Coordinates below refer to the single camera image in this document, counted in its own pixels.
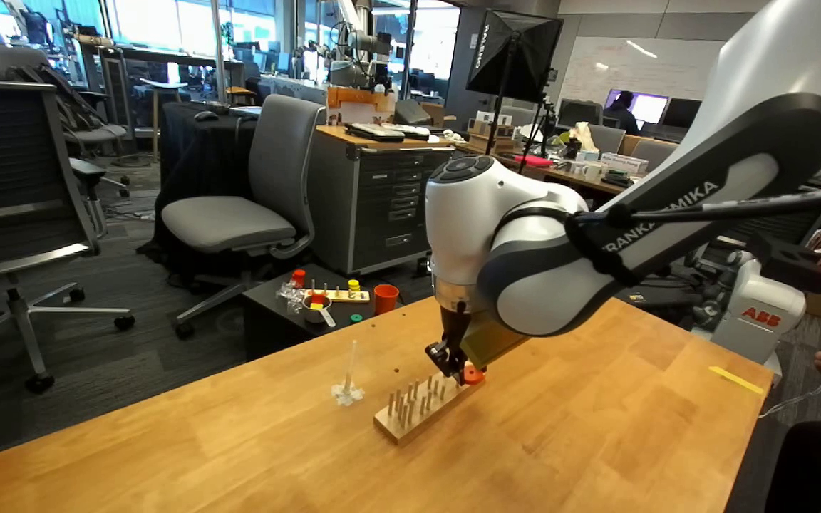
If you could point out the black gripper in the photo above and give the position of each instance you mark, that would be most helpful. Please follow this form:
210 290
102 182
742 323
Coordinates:
447 354

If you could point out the orange ring disc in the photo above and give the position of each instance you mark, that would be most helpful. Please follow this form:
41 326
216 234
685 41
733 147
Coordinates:
472 375

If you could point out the white ABB robot base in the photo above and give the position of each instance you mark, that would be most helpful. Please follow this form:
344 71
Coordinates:
760 311

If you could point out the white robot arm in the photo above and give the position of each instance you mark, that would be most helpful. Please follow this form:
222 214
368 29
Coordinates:
517 259

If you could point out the wooden peg board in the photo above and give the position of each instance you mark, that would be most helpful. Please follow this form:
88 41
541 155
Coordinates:
418 404

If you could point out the orange cup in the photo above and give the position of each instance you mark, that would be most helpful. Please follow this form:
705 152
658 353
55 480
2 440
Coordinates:
387 297

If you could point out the grey drawer cabinet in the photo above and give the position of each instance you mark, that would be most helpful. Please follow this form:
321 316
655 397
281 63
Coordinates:
368 200

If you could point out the grey office chair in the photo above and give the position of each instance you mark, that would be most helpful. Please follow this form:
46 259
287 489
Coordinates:
273 223

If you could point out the yellow tape strip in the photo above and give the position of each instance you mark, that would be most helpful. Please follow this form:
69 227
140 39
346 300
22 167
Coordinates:
736 380

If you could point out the black softbox light stand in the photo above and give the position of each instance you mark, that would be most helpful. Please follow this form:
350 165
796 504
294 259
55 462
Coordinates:
514 55

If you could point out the black mesh office chair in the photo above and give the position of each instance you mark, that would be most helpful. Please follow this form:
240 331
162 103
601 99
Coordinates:
41 217

